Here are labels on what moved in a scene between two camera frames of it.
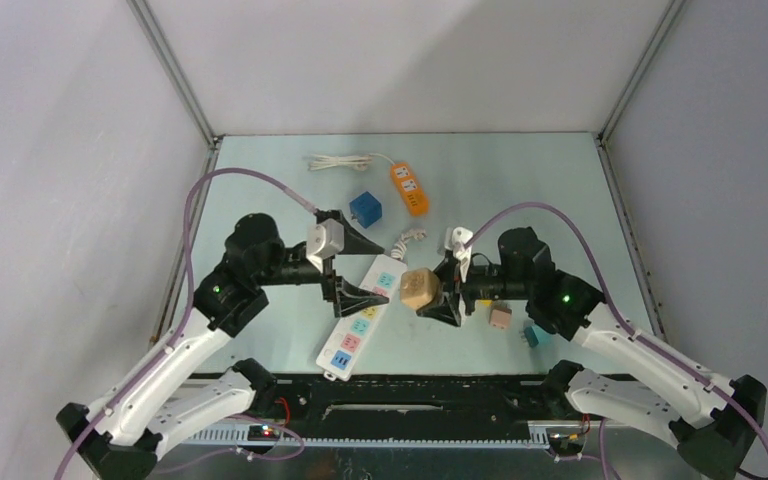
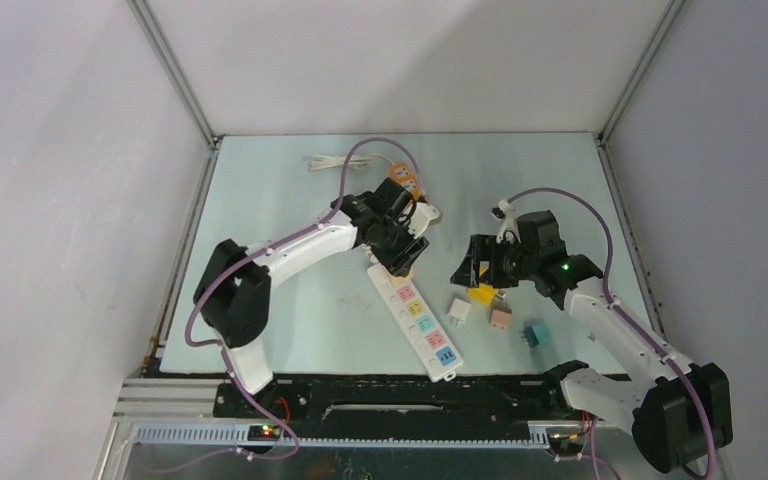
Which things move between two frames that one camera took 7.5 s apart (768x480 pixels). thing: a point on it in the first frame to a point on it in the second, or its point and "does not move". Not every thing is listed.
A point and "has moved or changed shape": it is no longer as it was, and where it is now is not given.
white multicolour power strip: [352, 332] to [418, 323]
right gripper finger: [446, 270] to [467, 273]
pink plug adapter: [500, 317] does not move
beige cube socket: [419, 288] has moved or changed shape
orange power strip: [410, 188] does not move
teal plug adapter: [536, 335] does not move
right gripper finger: [446, 305] to [487, 277]
